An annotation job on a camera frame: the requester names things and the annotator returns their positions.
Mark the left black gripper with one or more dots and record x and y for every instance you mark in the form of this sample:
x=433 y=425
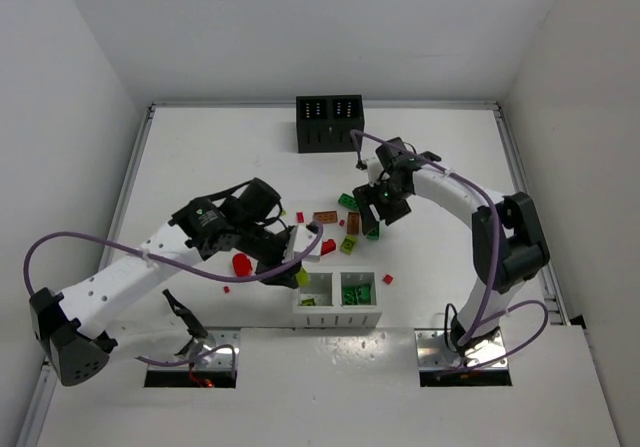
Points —
x=279 y=259

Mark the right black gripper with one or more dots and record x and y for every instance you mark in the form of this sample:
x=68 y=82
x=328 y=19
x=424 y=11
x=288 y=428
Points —
x=376 y=200

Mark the lime lego brick top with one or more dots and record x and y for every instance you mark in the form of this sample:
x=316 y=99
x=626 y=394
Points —
x=302 y=278

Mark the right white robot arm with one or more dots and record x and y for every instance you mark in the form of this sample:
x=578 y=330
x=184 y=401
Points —
x=509 y=247

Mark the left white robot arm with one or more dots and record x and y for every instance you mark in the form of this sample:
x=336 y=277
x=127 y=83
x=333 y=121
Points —
x=78 y=327

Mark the dark green flat lego plate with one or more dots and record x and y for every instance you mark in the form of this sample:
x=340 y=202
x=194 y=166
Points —
x=347 y=201

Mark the white two-compartment container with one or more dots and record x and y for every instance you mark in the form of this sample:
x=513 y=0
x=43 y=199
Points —
x=326 y=286

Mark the red oval lego piece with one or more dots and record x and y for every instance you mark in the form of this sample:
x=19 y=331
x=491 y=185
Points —
x=242 y=265

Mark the brown flat lego plate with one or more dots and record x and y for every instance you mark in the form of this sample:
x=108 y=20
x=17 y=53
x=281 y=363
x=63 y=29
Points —
x=326 y=217

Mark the red long lego brick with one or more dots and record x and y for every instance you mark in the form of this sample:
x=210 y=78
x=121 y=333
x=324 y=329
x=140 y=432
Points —
x=328 y=246

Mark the black two-compartment container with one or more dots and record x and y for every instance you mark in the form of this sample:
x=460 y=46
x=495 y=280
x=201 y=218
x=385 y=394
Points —
x=324 y=123

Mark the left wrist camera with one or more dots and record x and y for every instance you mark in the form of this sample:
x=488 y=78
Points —
x=304 y=237

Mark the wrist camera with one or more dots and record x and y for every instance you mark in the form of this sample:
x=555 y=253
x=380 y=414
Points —
x=304 y=237
x=373 y=168

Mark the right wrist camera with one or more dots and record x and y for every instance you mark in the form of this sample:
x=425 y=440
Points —
x=373 y=168

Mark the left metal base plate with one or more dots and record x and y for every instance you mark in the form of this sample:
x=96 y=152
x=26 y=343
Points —
x=218 y=351

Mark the metal base plate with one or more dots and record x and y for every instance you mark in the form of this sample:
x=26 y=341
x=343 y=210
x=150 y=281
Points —
x=218 y=351
x=434 y=355

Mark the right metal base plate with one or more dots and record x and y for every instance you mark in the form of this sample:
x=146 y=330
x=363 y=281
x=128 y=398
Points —
x=434 y=355

